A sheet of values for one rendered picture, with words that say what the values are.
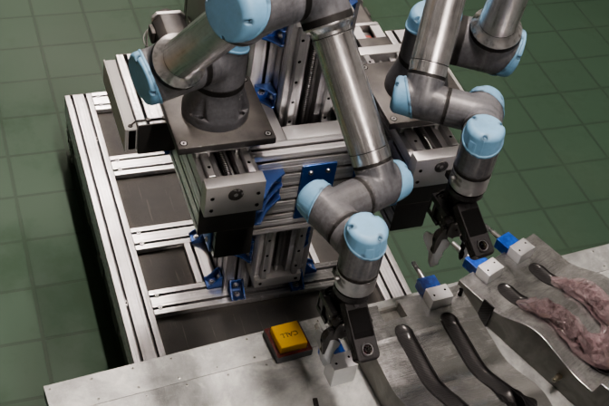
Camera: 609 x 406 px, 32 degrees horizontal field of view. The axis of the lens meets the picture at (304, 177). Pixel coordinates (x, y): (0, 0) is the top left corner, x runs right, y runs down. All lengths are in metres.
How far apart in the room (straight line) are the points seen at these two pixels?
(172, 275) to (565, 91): 2.03
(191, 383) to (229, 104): 0.60
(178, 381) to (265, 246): 0.76
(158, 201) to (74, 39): 1.15
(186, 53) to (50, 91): 2.05
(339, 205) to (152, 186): 1.59
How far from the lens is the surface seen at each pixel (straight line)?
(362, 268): 1.83
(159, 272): 3.14
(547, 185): 4.03
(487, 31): 2.36
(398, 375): 2.15
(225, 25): 1.83
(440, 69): 2.06
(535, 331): 2.30
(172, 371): 2.19
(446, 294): 2.26
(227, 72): 2.24
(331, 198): 1.87
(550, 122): 4.31
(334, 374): 2.05
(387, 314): 2.27
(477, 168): 2.00
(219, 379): 2.19
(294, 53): 2.42
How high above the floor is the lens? 2.58
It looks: 43 degrees down
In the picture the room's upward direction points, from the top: 11 degrees clockwise
